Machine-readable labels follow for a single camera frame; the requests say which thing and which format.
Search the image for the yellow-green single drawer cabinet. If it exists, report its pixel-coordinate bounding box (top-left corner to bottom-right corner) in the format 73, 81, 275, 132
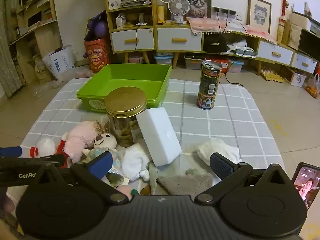
154, 24, 204, 70

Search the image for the clear storage box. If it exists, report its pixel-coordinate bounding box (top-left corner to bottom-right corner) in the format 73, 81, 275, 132
154, 52, 175, 67

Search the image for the white printed box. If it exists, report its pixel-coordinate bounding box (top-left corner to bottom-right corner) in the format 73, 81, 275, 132
285, 67, 307, 88

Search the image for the black microwave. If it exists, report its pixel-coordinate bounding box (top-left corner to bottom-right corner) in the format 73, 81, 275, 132
298, 28, 320, 62

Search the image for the tall yellow-green shelf cabinet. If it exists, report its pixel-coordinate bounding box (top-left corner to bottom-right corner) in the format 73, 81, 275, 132
104, 0, 157, 64

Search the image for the framed cat picture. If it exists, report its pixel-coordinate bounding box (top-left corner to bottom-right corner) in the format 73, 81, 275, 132
185, 0, 212, 20

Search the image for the smartphone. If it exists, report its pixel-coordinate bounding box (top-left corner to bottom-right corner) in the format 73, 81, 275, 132
291, 162, 320, 211

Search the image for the smiling bunny doll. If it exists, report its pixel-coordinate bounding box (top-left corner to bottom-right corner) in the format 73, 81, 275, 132
85, 132, 123, 179

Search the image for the white carton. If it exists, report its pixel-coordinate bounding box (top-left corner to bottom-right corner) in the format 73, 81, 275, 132
115, 13, 127, 30

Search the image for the white paper bag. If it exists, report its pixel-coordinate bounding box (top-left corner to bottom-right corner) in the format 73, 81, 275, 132
42, 44, 76, 81

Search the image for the pale green soft toy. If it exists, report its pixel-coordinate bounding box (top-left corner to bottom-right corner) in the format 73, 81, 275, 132
147, 162, 161, 196

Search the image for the white towel cloth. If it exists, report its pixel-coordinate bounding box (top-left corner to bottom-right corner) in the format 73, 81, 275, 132
196, 137, 242, 168

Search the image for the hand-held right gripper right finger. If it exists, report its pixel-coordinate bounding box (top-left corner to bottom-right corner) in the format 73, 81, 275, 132
196, 152, 292, 203

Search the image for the yellow box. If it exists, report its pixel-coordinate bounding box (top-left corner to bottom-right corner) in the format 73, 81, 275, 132
157, 4, 166, 25

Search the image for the black printed can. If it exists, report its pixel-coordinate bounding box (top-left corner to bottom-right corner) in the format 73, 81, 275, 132
197, 60, 223, 110

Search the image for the egg carton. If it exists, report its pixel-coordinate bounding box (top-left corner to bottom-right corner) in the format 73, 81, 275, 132
260, 66, 286, 83

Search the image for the black bag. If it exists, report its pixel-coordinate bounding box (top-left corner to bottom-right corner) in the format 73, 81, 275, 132
203, 33, 228, 53

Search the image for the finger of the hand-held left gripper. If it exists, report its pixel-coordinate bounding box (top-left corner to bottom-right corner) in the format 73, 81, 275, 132
0, 146, 23, 158
0, 154, 66, 168

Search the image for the small white fan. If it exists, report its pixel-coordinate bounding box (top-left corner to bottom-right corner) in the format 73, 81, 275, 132
168, 0, 191, 22

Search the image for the pink table runner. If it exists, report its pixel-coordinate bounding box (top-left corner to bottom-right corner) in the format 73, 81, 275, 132
186, 17, 278, 45

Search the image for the person's left hand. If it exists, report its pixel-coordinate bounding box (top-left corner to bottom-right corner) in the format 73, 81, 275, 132
0, 192, 16, 213

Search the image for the white santa plush toy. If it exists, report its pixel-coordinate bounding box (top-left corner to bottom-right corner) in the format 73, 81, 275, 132
29, 137, 68, 168

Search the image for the framed cartoon picture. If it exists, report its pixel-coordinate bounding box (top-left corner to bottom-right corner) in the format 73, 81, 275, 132
247, 0, 272, 35

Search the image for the white printer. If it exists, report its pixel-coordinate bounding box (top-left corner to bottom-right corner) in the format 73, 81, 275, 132
289, 11, 320, 34

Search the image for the green plastic bin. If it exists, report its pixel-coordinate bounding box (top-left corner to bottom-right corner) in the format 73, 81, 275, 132
76, 64, 173, 115

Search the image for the clear jar with gold lid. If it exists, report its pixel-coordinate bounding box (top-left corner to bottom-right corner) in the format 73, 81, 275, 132
104, 87, 147, 148

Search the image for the pink plush toy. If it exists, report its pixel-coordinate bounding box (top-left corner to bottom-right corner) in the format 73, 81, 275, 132
62, 121, 106, 164

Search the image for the bag of oranges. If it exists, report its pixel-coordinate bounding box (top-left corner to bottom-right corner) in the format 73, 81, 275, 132
303, 73, 320, 98

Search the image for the cardboard box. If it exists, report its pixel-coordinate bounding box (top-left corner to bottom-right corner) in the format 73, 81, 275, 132
277, 17, 301, 49

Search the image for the wooden shelf unit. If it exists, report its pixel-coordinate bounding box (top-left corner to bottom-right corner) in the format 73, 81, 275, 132
9, 0, 63, 82

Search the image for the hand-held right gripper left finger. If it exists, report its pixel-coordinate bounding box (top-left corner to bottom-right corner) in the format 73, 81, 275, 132
37, 152, 129, 203

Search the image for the low yellow-green tv cabinet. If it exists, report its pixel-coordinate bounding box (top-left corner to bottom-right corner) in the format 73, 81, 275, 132
202, 29, 320, 77

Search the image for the white sock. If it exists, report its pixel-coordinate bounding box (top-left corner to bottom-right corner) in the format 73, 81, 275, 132
121, 144, 153, 181

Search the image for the curtain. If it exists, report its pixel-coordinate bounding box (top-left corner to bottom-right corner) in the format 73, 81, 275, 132
0, 0, 22, 98

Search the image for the white sponge block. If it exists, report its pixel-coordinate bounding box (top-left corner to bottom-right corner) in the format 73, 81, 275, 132
136, 107, 182, 167

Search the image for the grey fluffy cloth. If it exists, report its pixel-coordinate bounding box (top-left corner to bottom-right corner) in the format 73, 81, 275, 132
156, 173, 215, 196

